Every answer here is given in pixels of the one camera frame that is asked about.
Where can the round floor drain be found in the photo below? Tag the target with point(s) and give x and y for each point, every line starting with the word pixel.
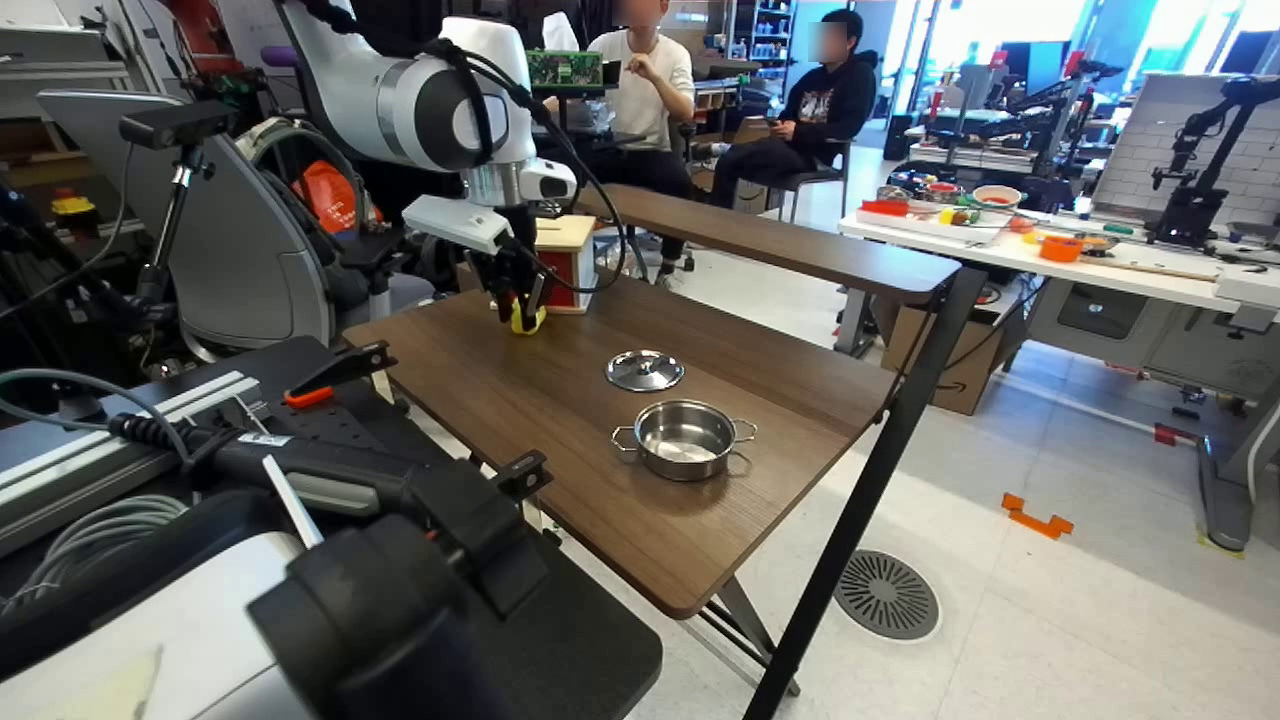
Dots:
pixel 885 598

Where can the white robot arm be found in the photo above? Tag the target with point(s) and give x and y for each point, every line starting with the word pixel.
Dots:
pixel 461 107

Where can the orange floor tape mark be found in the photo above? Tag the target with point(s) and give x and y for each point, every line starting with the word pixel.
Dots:
pixel 1047 526

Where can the small steel pot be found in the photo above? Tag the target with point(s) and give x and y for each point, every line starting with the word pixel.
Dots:
pixel 686 443

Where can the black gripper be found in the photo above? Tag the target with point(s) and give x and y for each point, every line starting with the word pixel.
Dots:
pixel 508 273

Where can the wooden box with red side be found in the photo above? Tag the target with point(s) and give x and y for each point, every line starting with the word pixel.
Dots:
pixel 565 248

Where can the yellow toy pepper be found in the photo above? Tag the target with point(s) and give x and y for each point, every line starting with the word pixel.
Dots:
pixel 527 322

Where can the long dark side table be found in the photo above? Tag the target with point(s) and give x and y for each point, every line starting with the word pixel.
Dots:
pixel 940 286

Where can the person in white shirt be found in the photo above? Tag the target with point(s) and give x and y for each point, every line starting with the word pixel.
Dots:
pixel 649 97

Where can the small black robot arm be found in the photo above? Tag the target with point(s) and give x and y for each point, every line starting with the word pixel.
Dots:
pixel 1196 194

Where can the seated person dark shirt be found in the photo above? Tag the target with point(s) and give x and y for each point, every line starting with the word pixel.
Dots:
pixel 823 114

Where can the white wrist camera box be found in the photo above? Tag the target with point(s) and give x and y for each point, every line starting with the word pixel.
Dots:
pixel 458 221

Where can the white lab table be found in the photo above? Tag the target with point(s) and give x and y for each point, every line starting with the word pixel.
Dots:
pixel 1185 319

